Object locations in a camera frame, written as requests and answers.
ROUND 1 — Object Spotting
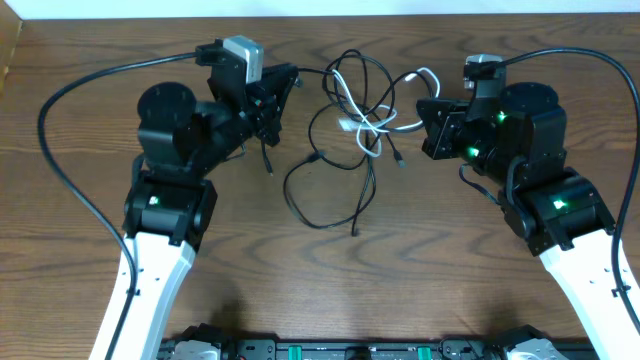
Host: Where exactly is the white USB cable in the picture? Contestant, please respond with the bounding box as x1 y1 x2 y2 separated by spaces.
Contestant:
330 66 442 159

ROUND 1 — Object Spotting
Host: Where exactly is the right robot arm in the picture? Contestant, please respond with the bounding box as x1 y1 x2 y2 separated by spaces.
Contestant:
416 62 639 359

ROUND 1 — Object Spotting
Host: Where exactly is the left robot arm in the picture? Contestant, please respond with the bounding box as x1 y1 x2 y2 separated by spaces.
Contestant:
90 36 299 359

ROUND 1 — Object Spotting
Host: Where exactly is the cardboard panel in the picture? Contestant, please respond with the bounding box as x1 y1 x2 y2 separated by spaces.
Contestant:
0 0 23 94

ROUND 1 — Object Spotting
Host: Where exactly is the right camera cable black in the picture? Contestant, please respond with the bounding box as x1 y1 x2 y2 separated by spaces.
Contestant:
353 55 634 338

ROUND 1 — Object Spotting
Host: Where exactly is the camera cable black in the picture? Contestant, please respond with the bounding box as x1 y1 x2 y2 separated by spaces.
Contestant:
353 55 634 338
37 51 201 360

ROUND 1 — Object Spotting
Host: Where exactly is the left camera cable black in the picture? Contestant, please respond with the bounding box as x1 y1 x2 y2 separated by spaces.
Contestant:
37 51 201 360

